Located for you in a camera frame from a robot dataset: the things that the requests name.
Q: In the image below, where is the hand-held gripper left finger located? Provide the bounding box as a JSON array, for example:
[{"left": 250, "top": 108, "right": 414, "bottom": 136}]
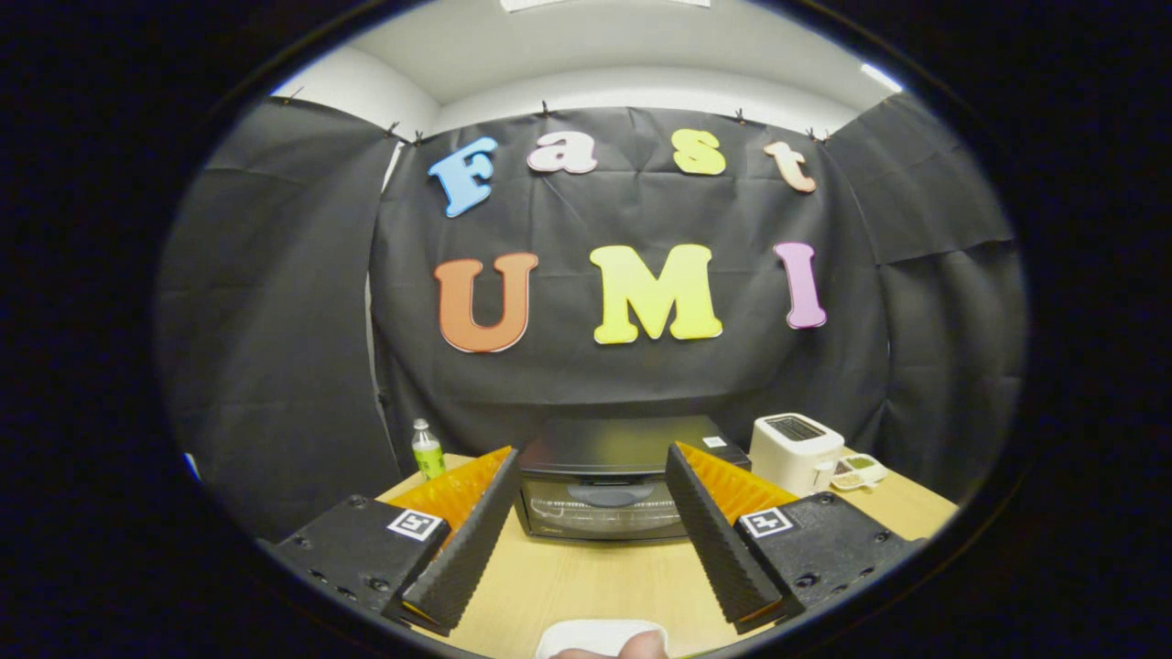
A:
[{"left": 270, "top": 447, "right": 521, "bottom": 637}]

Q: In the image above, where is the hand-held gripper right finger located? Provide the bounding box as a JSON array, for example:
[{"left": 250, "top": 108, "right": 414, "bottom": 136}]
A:
[{"left": 666, "top": 443, "right": 924, "bottom": 635}]

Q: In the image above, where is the black toaster oven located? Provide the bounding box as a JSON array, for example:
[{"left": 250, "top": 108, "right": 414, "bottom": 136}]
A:
[{"left": 513, "top": 415, "right": 752, "bottom": 546}]

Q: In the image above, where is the white pop-up toaster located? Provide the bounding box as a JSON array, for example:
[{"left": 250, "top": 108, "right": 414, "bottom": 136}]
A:
[{"left": 749, "top": 413, "right": 845, "bottom": 498}]

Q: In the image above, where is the green label plastic bottle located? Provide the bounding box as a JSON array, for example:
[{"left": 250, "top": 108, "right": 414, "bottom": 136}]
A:
[{"left": 411, "top": 418, "right": 448, "bottom": 481}]

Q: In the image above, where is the white square plate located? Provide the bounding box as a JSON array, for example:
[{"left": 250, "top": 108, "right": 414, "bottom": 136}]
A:
[{"left": 536, "top": 620, "right": 669, "bottom": 659}]

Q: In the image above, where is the small white button device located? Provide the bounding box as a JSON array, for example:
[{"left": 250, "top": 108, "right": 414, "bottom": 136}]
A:
[{"left": 831, "top": 453, "right": 889, "bottom": 492}]

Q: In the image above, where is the black backdrop cloth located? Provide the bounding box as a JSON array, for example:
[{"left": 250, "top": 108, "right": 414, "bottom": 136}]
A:
[{"left": 156, "top": 92, "right": 1026, "bottom": 541}]

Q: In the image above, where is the long ceiling light panel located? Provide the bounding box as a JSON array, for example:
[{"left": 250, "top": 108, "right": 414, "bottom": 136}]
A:
[{"left": 499, "top": 0, "right": 711, "bottom": 12}]

